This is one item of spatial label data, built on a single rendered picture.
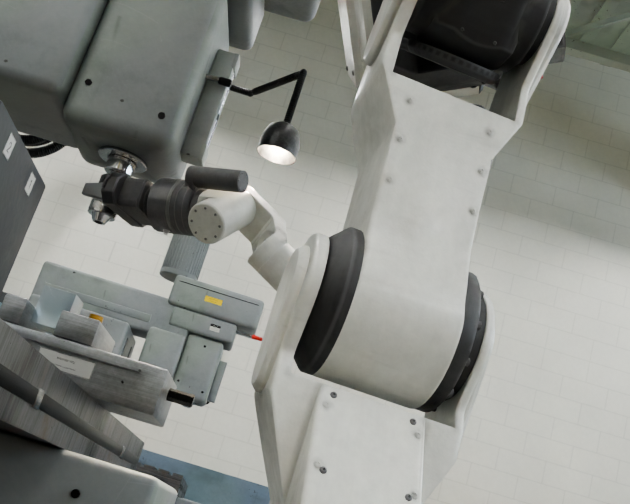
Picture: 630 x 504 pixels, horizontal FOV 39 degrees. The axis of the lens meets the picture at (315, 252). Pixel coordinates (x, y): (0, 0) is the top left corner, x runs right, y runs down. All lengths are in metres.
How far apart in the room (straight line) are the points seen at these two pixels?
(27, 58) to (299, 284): 0.83
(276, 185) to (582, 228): 2.98
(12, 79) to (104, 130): 0.16
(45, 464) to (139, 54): 0.67
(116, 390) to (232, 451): 6.62
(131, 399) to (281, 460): 0.57
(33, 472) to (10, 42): 0.68
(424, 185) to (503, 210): 7.92
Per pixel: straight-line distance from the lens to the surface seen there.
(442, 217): 0.85
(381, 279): 0.78
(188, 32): 1.53
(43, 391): 1.05
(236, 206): 1.36
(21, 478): 1.27
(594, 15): 9.17
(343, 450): 0.76
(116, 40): 1.53
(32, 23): 1.55
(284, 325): 0.79
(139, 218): 1.48
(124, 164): 1.51
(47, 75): 1.49
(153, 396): 1.32
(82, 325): 1.35
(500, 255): 8.61
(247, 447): 7.93
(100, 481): 1.25
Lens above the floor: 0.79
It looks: 18 degrees up
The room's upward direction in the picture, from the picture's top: 17 degrees clockwise
